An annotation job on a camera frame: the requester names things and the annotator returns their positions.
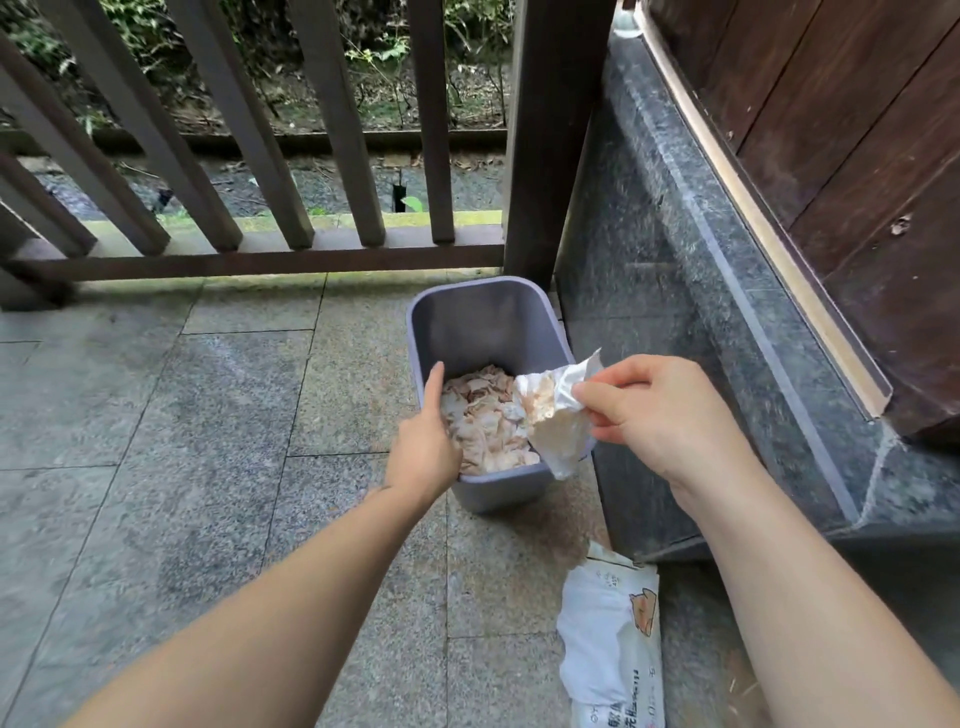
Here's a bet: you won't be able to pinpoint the pile of pale flakes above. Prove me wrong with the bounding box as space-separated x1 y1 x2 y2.
440 365 541 476

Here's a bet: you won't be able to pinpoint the white foil bag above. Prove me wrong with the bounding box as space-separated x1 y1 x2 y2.
512 348 605 481

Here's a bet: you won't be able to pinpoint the person's left hand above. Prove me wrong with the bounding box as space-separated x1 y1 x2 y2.
384 362 465 501

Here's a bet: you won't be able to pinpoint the grey granite ledge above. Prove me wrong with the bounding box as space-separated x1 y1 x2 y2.
553 26 960 565

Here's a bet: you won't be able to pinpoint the green plants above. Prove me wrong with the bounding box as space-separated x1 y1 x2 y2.
0 0 519 136

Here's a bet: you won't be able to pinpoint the person's right forearm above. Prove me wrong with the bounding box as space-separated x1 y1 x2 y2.
666 444 960 728

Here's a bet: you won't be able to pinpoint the light wooden trim strip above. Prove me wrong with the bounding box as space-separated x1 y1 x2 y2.
633 6 895 421

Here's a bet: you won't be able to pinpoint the grey plastic bin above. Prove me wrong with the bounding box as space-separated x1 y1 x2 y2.
405 276 601 516

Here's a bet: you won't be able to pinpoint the person's left forearm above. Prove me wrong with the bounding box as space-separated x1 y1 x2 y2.
63 483 451 728

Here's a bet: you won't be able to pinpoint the dark brown wooden door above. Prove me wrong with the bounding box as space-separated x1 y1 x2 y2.
645 0 960 445

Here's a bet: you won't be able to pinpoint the brown wooden railing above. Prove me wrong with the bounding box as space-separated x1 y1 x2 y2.
0 0 519 312

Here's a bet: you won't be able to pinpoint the person's right hand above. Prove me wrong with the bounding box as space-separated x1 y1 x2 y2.
573 354 760 505

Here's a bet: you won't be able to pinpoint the white printed bag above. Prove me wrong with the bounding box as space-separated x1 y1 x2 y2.
556 541 667 728

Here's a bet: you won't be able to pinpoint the brown wooden post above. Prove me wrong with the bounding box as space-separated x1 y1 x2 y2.
501 0 618 291

